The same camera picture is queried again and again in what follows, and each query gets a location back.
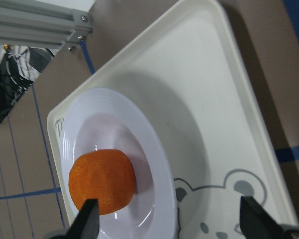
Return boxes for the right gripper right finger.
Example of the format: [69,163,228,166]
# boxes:
[240,196,299,239]

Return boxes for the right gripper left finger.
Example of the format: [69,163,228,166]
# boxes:
[46,199,100,239]

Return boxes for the orange fruit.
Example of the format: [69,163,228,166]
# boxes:
[68,149,136,215]

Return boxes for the white round plate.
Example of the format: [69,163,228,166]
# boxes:
[60,88,177,239]

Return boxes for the cream bear tray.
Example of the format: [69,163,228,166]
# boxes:
[47,0,298,239]

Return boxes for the aluminium frame post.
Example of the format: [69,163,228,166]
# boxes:
[0,0,92,49]

